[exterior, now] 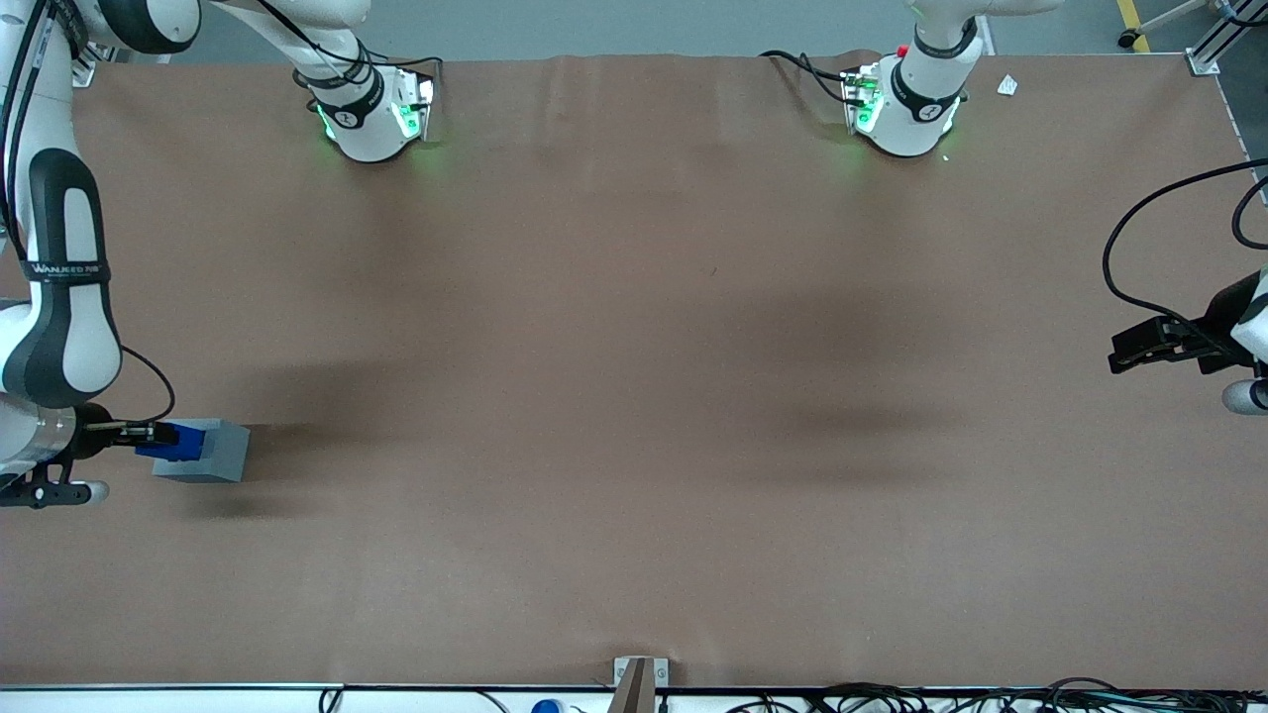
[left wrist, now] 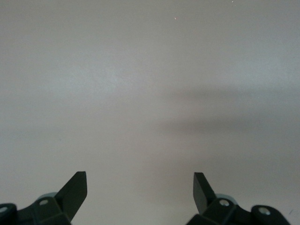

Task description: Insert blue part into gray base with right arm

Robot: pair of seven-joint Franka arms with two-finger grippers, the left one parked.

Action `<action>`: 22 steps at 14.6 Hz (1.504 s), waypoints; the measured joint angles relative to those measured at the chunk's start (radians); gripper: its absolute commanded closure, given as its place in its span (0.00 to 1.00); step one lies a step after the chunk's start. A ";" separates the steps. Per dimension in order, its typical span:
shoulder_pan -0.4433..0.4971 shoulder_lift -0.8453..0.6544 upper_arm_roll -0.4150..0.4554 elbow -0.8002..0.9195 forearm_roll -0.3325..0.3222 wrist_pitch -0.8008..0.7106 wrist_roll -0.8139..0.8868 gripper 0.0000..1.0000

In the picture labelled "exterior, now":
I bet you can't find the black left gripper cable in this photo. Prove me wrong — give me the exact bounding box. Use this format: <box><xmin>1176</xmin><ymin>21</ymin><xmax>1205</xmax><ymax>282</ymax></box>
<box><xmin>1103</xmin><ymin>158</ymin><xmax>1268</xmax><ymax>333</ymax></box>

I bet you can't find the aluminium frame profile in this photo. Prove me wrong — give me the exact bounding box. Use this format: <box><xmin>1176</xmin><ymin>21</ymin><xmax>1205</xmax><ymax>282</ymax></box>
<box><xmin>69</xmin><ymin>35</ymin><xmax>125</xmax><ymax>89</ymax></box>
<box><xmin>1186</xmin><ymin>0</ymin><xmax>1268</xmax><ymax>77</ymax></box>

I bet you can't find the black cable bundle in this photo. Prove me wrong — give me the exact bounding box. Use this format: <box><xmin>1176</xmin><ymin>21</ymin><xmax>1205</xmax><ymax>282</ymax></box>
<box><xmin>728</xmin><ymin>677</ymin><xmax>1268</xmax><ymax>713</ymax></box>

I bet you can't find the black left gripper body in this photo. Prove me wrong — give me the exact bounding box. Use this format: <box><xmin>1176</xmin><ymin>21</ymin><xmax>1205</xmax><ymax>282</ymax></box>
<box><xmin>1197</xmin><ymin>267</ymin><xmax>1268</xmax><ymax>376</ymax></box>

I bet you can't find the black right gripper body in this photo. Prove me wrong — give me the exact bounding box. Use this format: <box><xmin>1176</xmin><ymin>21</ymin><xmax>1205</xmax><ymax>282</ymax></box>
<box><xmin>61</xmin><ymin>401</ymin><xmax>116</xmax><ymax>463</ymax></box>

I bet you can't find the black base cable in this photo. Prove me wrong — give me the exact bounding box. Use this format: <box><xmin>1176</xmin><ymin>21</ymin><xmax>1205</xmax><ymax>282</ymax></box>
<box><xmin>258</xmin><ymin>0</ymin><xmax>444</xmax><ymax>105</ymax></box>
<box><xmin>759</xmin><ymin>49</ymin><xmax>865</xmax><ymax>108</ymax></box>

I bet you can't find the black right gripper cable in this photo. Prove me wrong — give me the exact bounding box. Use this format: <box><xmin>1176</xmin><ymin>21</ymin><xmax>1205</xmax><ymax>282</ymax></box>
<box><xmin>119</xmin><ymin>343</ymin><xmax>177</xmax><ymax>429</ymax></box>

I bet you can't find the black left base cable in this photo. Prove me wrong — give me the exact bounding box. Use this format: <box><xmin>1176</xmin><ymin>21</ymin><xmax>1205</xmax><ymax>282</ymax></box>
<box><xmin>759</xmin><ymin>49</ymin><xmax>865</xmax><ymax>108</ymax></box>

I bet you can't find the blue plastic part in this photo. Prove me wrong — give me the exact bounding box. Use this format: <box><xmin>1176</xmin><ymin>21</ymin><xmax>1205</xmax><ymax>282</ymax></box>
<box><xmin>135</xmin><ymin>422</ymin><xmax>208</xmax><ymax>464</ymax></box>

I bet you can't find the cart leg with caster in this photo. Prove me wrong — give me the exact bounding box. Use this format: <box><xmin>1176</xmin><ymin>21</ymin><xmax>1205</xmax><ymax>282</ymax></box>
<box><xmin>1117</xmin><ymin>0</ymin><xmax>1221</xmax><ymax>51</ymax></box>

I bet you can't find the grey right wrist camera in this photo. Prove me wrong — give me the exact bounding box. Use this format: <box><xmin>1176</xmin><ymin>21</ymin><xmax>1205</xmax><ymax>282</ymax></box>
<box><xmin>0</xmin><ymin>463</ymin><xmax>111</xmax><ymax>512</ymax></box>

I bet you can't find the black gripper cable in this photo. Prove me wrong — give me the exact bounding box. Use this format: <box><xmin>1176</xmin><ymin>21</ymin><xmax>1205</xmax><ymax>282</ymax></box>
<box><xmin>1103</xmin><ymin>158</ymin><xmax>1268</xmax><ymax>333</ymax></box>
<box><xmin>119</xmin><ymin>343</ymin><xmax>177</xmax><ymax>429</ymax></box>

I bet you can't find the black right base cable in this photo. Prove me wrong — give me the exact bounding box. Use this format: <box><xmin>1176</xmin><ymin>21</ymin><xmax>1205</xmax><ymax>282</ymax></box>
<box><xmin>258</xmin><ymin>0</ymin><xmax>444</xmax><ymax>105</ymax></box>

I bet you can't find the gray square base block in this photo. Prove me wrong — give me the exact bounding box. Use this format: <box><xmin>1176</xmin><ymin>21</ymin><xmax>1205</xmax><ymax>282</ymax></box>
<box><xmin>151</xmin><ymin>417</ymin><xmax>252</xmax><ymax>485</ymax></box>

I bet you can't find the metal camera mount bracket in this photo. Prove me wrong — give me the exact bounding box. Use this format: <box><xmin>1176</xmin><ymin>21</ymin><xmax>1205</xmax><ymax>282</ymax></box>
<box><xmin>606</xmin><ymin>656</ymin><xmax>671</xmax><ymax>713</ymax></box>

